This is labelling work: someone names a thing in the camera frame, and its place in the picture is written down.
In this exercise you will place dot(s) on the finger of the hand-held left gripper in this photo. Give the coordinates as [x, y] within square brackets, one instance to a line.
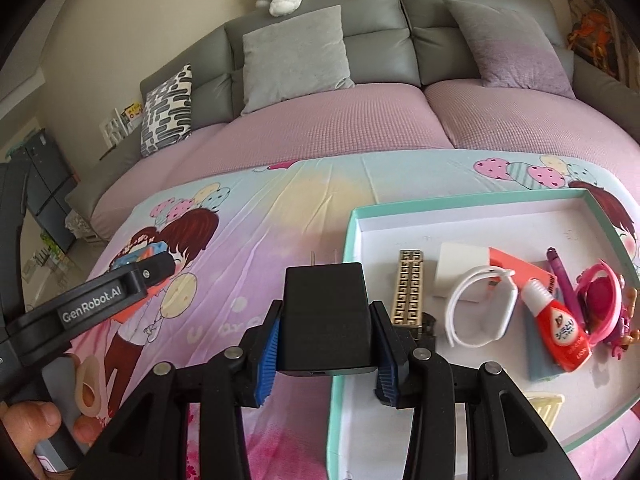
[155, 272]

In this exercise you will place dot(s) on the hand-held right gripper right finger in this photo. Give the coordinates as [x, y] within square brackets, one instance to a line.
[387, 360]

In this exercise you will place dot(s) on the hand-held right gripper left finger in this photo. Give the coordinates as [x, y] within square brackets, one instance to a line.
[267, 355]

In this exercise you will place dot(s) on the orange blue utility knife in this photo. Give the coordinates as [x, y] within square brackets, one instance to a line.
[145, 251]

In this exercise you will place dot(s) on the black charger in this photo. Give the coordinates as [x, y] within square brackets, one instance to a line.
[325, 320]

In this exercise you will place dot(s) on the gold patterned bar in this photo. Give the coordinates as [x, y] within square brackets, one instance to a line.
[407, 285]

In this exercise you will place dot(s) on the white charger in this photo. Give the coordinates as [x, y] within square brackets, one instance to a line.
[457, 265]

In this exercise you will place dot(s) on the teal box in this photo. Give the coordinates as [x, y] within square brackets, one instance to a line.
[380, 240]

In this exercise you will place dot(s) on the blue grey holder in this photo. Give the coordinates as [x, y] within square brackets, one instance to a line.
[537, 355]

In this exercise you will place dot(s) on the cream hair claw clip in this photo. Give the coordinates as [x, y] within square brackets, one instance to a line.
[545, 405]

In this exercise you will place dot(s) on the orange box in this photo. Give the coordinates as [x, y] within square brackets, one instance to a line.
[525, 267]

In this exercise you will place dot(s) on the red white tube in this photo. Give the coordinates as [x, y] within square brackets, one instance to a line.
[562, 340]

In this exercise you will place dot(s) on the purple crayon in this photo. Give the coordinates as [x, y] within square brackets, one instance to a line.
[562, 280]

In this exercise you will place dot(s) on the pink round toy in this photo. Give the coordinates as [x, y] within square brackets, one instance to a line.
[602, 300]

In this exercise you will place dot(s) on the small pink toy figure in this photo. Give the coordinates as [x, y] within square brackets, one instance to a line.
[625, 340]

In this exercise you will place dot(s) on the person's left hand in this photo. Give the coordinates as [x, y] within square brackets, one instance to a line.
[30, 425]

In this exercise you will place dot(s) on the white lattice basket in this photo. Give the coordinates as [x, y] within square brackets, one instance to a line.
[85, 225]

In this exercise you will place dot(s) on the blue grey cabinet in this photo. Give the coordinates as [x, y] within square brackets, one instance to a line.
[50, 195]

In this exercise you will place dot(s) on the printed cartoon blanket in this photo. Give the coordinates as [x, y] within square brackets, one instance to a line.
[300, 210]

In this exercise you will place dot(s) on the white magazine rack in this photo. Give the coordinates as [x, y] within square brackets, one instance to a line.
[112, 130]

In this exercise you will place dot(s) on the yellow magazine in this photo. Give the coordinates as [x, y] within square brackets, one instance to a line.
[132, 112]

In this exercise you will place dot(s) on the black white patterned pillow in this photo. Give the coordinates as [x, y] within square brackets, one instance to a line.
[165, 110]

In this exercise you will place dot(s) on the purple knit sofa cover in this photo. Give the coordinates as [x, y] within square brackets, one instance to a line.
[325, 120]

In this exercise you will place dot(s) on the light grey pillow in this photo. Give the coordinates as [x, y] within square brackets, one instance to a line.
[295, 55]

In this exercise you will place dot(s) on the grey sofa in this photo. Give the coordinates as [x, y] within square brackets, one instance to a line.
[380, 45]

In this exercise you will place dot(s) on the grey purple pillow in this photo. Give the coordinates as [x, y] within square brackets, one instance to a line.
[510, 50]

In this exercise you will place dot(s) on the orange red ornament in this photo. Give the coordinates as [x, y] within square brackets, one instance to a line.
[595, 40]

